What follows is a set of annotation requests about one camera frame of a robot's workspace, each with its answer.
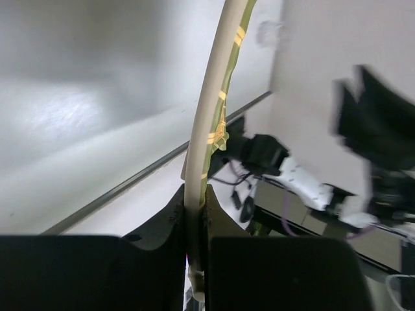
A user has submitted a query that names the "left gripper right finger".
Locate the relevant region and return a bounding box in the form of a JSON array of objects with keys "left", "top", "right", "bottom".
[{"left": 204, "top": 185, "right": 373, "bottom": 310}]

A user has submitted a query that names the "bamboo woven mat tray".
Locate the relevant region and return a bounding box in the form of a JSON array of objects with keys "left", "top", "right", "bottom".
[{"left": 180, "top": 0, "right": 259, "bottom": 302}]

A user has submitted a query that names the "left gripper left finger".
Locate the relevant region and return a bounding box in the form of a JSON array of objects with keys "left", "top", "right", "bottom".
[{"left": 1, "top": 189, "right": 185, "bottom": 310}]

